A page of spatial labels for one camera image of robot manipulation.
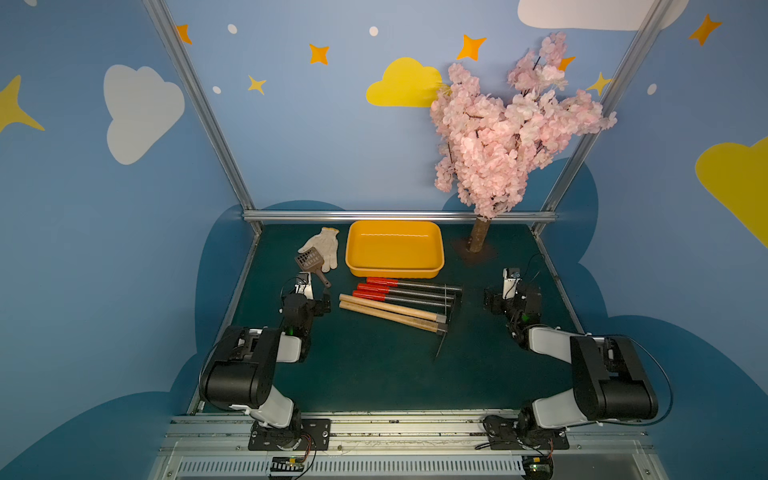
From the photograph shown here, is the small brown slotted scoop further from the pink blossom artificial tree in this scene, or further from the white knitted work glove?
the pink blossom artificial tree

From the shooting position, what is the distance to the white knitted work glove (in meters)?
1.12

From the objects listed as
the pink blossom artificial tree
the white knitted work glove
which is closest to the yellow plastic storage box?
the white knitted work glove

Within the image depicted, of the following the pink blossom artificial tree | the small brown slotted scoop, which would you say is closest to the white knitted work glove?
the small brown slotted scoop

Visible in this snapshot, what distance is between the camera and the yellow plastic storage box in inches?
41.7

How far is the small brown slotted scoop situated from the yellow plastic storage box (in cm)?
11

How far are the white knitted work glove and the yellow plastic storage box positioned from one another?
0.24 ft

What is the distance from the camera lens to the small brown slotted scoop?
107 cm

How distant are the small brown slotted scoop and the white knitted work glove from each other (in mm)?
15

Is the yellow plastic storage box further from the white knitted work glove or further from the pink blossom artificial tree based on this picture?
the pink blossom artificial tree
